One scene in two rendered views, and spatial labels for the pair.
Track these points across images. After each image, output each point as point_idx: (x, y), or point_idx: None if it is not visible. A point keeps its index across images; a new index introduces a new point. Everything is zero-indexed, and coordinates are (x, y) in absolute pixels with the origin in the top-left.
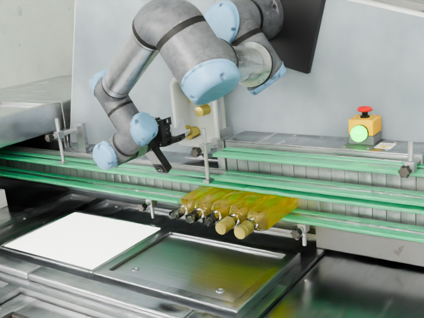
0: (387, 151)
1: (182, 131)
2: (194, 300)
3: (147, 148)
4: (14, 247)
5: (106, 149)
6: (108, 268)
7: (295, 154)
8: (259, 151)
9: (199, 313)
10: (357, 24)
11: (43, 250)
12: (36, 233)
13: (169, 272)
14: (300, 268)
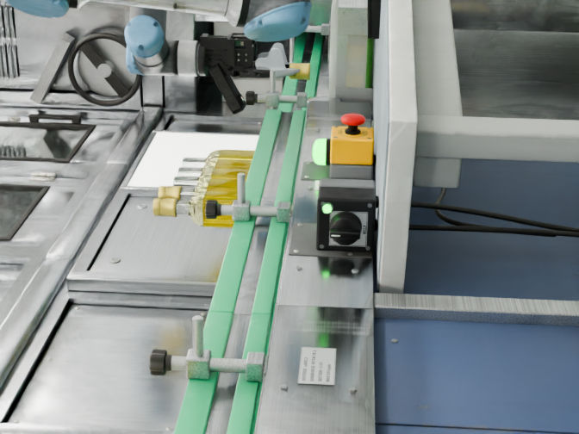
0: (303, 189)
1: (276, 67)
2: (82, 251)
3: (194, 68)
4: (158, 138)
5: (127, 47)
6: (132, 192)
7: (287, 149)
8: (290, 129)
9: (60, 262)
10: None
11: (158, 152)
12: (198, 136)
13: (144, 225)
14: None
